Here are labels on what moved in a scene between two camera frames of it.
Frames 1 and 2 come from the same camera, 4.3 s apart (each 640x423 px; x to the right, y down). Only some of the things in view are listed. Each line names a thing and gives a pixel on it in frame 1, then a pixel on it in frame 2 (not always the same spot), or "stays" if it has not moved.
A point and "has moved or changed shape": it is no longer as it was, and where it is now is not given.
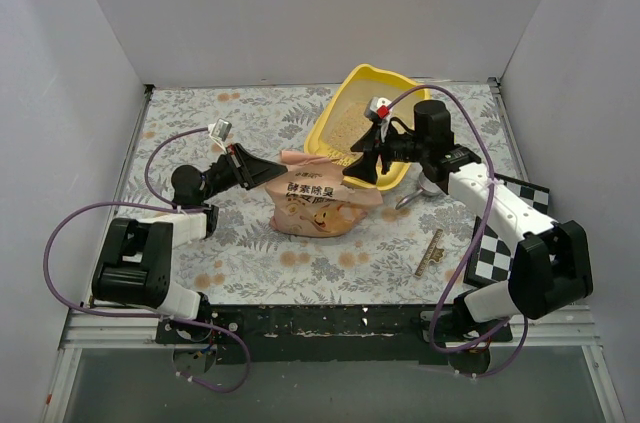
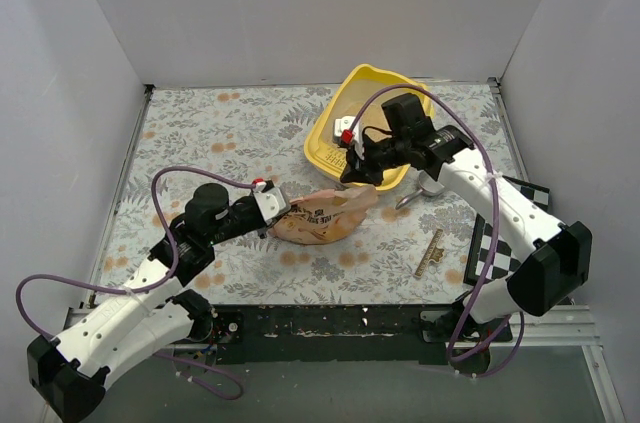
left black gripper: [238, 166] to [265, 225]
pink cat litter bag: [312, 198] has moved or changed shape
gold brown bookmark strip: [433, 253] stays
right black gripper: [379, 148] stays
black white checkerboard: [492, 258] stays
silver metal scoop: [427, 186] stays
